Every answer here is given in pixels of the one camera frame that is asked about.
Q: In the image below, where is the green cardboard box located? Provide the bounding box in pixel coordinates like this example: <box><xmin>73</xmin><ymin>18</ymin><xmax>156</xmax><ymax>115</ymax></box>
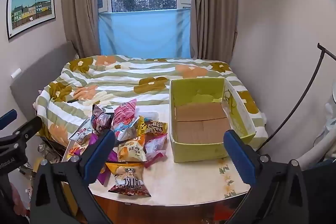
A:
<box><xmin>169</xmin><ymin>77</ymin><xmax>256</xmax><ymax>163</ymax></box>

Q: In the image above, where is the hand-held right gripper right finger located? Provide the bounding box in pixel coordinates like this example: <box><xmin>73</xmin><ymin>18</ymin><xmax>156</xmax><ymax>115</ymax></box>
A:
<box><xmin>223</xmin><ymin>130</ymin><xmax>309</xmax><ymax>224</ymax></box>

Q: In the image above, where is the pink striped snack packet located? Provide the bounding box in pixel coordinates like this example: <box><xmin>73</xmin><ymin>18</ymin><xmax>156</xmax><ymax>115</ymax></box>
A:
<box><xmin>112</xmin><ymin>98</ymin><xmax>137</xmax><ymax>125</ymax></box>

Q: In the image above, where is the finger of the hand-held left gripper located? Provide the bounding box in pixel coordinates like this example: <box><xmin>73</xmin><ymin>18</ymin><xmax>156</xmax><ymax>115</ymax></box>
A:
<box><xmin>0</xmin><ymin>117</ymin><xmax>43</xmax><ymax>147</ymax></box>
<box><xmin>0</xmin><ymin>109</ymin><xmax>18</xmax><ymax>130</ymax></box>

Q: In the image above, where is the dark purple snack packet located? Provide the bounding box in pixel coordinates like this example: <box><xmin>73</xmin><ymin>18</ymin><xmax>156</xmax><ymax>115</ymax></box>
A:
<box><xmin>91</xmin><ymin>105</ymin><xmax>112</xmax><ymax>132</ymax></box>

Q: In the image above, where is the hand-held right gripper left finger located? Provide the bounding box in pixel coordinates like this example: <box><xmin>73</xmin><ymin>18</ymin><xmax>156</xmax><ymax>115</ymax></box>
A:
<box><xmin>29</xmin><ymin>129</ymin><xmax>116</xmax><ymax>224</ymax></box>

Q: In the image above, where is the orange white snack packet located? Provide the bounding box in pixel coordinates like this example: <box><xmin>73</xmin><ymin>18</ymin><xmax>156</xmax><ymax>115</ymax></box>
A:
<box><xmin>117</xmin><ymin>135</ymin><xmax>147</xmax><ymax>163</ymax></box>

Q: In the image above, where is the floral striped blanket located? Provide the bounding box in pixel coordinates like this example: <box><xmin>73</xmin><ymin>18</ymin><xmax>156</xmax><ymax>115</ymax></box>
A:
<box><xmin>34</xmin><ymin>55</ymin><xmax>268</xmax><ymax>151</ymax></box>

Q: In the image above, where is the pink clear snack packet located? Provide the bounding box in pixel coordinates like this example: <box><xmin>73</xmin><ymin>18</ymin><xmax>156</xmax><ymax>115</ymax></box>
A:
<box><xmin>143</xmin><ymin>133</ymin><xmax>168</xmax><ymax>168</ymax></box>

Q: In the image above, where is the red orange snack packet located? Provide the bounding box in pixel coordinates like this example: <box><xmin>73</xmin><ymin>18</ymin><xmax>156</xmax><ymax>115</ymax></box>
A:
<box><xmin>67</xmin><ymin>147</ymin><xmax>84</xmax><ymax>160</ymax></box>

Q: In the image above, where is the black lamp stand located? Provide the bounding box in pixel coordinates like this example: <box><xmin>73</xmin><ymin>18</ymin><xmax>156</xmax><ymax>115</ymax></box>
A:
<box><xmin>259</xmin><ymin>43</ymin><xmax>336</xmax><ymax>151</ymax></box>

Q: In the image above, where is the orange brown chip bag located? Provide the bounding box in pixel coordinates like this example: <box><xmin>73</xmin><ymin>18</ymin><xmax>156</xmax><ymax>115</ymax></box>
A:
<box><xmin>106</xmin><ymin>161</ymin><xmax>152</xmax><ymax>197</ymax></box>

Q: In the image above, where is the clear glassware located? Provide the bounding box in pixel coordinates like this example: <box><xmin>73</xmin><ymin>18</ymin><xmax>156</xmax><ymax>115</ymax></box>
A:
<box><xmin>37</xmin><ymin>141</ymin><xmax>65</xmax><ymax>164</ymax></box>

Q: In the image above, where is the blue cloth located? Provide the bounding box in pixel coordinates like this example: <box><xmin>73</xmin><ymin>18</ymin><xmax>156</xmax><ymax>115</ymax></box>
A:
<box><xmin>98</xmin><ymin>9</ymin><xmax>192</xmax><ymax>59</ymax></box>

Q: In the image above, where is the white red snack packet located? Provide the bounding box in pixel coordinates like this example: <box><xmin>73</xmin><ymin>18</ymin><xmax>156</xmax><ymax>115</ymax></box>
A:
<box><xmin>70</xmin><ymin>118</ymin><xmax>92</xmax><ymax>144</ymax></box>

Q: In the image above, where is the brown curtain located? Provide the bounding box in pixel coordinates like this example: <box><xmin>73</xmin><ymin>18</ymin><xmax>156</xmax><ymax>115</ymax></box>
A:
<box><xmin>189</xmin><ymin>0</ymin><xmax>239</xmax><ymax>64</ymax></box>
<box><xmin>61</xmin><ymin>0</ymin><xmax>101</xmax><ymax>59</ymax></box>

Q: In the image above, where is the yellow brown snack packet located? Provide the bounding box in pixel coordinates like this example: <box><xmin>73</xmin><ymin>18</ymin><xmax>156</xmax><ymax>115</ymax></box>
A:
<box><xmin>136</xmin><ymin>116</ymin><xmax>168</xmax><ymax>135</ymax></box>

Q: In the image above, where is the bright purple snack packet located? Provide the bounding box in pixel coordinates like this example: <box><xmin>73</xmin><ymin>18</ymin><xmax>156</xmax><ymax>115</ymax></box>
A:
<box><xmin>89</xmin><ymin>133</ymin><xmax>118</xmax><ymax>185</ymax></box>

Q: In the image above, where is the blue white snack packet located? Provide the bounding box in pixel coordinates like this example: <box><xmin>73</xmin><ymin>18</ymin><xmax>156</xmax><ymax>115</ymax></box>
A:
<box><xmin>113</xmin><ymin>118</ymin><xmax>139</xmax><ymax>141</ymax></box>

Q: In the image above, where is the grey headboard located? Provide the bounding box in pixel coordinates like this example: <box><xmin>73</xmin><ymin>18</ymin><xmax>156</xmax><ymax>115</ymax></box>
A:
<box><xmin>10</xmin><ymin>42</ymin><xmax>76</xmax><ymax>98</ymax></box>

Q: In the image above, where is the framed houses picture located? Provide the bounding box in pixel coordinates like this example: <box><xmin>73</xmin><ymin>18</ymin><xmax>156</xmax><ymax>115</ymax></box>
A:
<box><xmin>6</xmin><ymin>0</ymin><xmax>56</xmax><ymax>40</ymax></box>

